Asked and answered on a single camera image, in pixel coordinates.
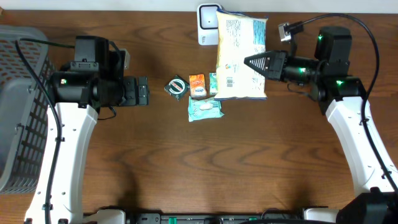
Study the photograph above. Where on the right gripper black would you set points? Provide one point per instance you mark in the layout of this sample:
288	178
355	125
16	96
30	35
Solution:
275	64

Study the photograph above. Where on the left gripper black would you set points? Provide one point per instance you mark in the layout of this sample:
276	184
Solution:
132	99

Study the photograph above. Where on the red white tape roll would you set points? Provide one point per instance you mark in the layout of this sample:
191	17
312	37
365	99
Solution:
177	87

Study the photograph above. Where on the small teal tissue pack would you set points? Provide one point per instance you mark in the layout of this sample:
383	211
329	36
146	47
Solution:
213	86

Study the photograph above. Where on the small orange tissue pack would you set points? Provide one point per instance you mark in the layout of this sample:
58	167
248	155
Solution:
197	86

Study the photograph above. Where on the green Zappy wipes pack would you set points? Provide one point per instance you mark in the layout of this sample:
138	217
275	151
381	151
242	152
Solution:
204	109

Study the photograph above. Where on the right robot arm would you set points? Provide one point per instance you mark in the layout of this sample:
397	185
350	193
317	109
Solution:
342	99

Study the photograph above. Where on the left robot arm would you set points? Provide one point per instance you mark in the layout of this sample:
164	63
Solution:
76	93

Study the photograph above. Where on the white barcode scanner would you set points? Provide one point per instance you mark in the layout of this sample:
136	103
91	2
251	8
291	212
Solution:
207	23

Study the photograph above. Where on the grey plastic mesh basket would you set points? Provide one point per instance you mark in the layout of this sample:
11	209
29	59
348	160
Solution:
23	108

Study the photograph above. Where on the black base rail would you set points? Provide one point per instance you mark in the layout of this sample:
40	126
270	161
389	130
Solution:
202	218

